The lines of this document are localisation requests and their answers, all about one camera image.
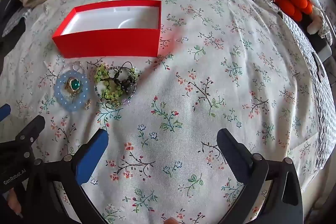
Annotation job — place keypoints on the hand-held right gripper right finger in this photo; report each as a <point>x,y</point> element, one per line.
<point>229,149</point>

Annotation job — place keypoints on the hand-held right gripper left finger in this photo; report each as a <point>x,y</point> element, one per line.
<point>90,161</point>

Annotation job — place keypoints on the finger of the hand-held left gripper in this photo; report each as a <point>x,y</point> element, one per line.
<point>4,112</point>
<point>32,128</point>

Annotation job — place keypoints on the small gold earring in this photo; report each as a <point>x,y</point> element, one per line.
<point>88,104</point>

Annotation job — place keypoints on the red cardboard box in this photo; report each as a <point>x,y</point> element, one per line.
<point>110,43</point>

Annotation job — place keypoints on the person's left hand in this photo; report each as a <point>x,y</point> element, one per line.
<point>11,204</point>

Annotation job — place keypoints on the floral bedsheet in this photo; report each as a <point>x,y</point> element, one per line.
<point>197,69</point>

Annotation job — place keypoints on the checkered cloth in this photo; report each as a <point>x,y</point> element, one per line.
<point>15,20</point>

